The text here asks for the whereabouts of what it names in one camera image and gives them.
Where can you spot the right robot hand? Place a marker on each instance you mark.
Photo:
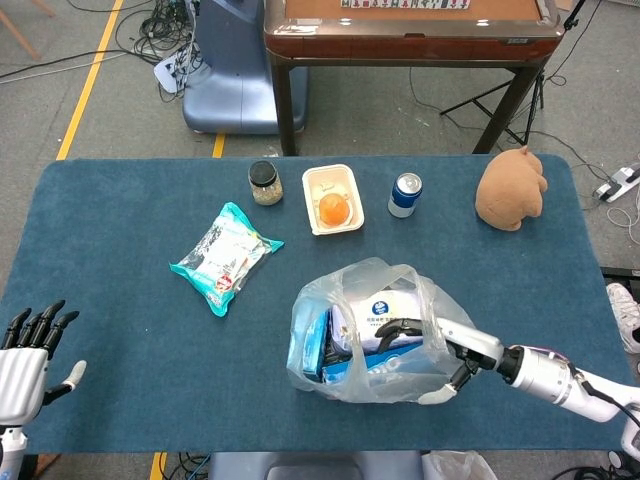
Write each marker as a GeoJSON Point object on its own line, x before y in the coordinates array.
{"type": "Point", "coordinates": [472, 342]}

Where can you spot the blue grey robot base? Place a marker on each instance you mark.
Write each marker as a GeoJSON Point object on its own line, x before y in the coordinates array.
{"type": "Point", "coordinates": [230, 75]}

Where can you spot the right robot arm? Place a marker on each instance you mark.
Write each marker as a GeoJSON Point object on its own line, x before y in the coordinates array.
{"type": "Point", "coordinates": [550, 375]}

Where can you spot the orange fruit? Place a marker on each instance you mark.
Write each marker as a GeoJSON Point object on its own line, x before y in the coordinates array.
{"type": "Point", "coordinates": [333, 209]}

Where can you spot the white power strip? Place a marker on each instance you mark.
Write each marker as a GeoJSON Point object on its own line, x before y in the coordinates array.
{"type": "Point", "coordinates": [167, 72]}
{"type": "Point", "coordinates": [617, 184]}

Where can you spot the white tissue pack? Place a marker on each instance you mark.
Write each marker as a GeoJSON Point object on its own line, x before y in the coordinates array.
{"type": "Point", "coordinates": [387, 310]}

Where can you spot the clear floor plastic bag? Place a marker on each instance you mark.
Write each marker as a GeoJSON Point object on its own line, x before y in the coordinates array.
{"type": "Point", "coordinates": [455, 467]}

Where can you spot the teal snack packet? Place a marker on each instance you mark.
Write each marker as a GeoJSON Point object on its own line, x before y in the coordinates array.
{"type": "Point", "coordinates": [225, 255]}

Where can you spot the blue white drink can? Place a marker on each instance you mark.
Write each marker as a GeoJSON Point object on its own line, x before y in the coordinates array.
{"type": "Point", "coordinates": [404, 197]}

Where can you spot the white sneaker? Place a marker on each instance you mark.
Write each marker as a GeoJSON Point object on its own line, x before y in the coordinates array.
{"type": "Point", "coordinates": [622, 312]}

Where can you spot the light blue carton box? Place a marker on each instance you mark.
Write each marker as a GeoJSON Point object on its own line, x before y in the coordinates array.
{"type": "Point", "coordinates": [312, 345]}

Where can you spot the wooden chair leg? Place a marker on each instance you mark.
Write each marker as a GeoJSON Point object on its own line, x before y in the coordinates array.
{"type": "Point", "coordinates": [22, 35]}

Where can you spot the row of mahjong tiles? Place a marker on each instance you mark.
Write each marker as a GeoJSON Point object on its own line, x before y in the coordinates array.
{"type": "Point", "coordinates": [405, 4]}

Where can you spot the brown mahjong table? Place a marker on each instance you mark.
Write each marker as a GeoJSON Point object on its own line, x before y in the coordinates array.
{"type": "Point", "coordinates": [410, 35]}

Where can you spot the white plastic tray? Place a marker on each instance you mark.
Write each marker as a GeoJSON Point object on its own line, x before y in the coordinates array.
{"type": "Point", "coordinates": [330, 180]}

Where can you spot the grey robot torso base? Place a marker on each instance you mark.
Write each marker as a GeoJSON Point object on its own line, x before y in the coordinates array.
{"type": "Point", "coordinates": [310, 467]}

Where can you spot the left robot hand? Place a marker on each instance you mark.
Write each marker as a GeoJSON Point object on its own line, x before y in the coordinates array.
{"type": "Point", "coordinates": [20, 375]}

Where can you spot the black tripod stand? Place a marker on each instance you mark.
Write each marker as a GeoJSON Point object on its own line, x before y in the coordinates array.
{"type": "Point", "coordinates": [530, 107]}

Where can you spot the blue felt table mat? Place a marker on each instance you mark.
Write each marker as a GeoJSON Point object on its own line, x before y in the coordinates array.
{"type": "Point", "coordinates": [125, 300]}

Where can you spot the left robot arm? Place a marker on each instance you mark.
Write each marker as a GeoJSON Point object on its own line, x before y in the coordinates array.
{"type": "Point", "coordinates": [10, 450]}

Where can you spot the blue Oreo box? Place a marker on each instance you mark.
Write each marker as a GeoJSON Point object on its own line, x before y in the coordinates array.
{"type": "Point", "coordinates": [385, 367]}

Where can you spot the brown plush toy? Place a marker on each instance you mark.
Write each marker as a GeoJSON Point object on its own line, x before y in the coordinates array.
{"type": "Point", "coordinates": [510, 195]}

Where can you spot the glass jar black lid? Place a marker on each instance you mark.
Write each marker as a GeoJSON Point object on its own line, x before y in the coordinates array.
{"type": "Point", "coordinates": [265, 187]}

